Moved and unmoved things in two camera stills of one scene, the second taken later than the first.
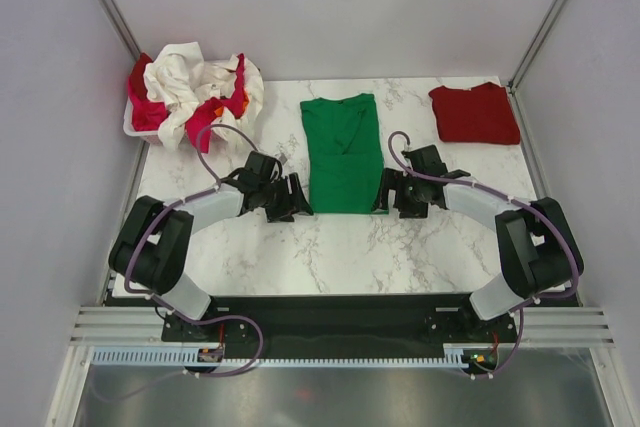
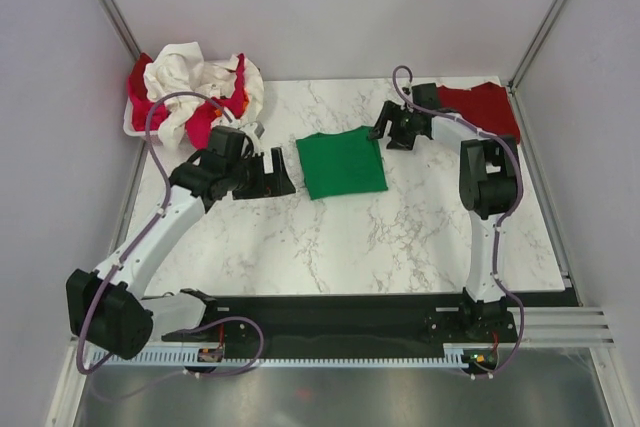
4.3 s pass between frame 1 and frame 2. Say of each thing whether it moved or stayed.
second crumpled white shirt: stayed
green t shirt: moved
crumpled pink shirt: stayed
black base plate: stayed
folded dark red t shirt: stayed
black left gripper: moved
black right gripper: moved
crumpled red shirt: stayed
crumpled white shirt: stayed
